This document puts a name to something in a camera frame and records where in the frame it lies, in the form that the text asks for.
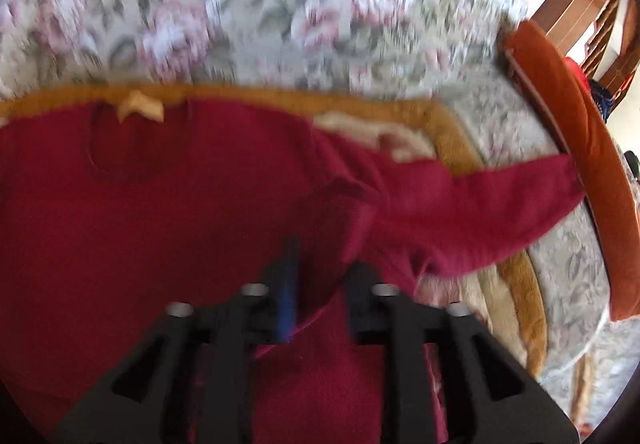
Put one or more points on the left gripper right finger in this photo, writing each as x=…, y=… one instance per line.
x=488, y=396

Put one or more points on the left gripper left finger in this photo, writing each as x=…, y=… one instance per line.
x=187, y=380

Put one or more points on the dark red knit sweater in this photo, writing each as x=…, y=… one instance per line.
x=106, y=221

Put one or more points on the orange floral plush blanket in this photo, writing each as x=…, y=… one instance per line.
x=526, y=334

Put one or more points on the orange velvet cushion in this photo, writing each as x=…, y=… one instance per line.
x=568, y=111

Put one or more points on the red item behind cushion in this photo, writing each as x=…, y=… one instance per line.
x=577, y=71

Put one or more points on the floral quilt bedspread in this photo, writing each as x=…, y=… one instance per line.
x=386, y=48

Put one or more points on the wooden chair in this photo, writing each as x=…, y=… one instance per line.
x=609, y=31

